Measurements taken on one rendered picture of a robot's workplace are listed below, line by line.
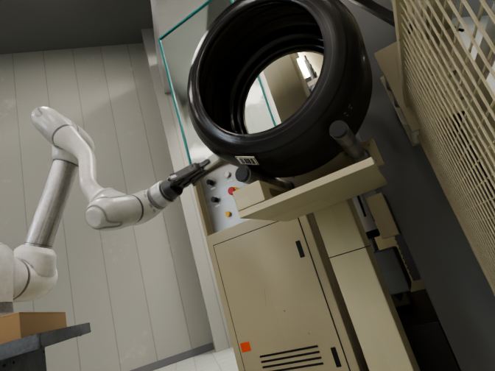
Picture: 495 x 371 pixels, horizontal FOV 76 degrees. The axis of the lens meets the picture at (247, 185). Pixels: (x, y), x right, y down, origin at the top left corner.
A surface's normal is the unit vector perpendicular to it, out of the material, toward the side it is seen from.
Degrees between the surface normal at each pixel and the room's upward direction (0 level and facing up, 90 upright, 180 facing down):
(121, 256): 90
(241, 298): 90
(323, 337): 90
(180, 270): 90
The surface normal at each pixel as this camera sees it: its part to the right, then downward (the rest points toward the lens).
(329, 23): -0.30, -0.18
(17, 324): 0.18, -0.34
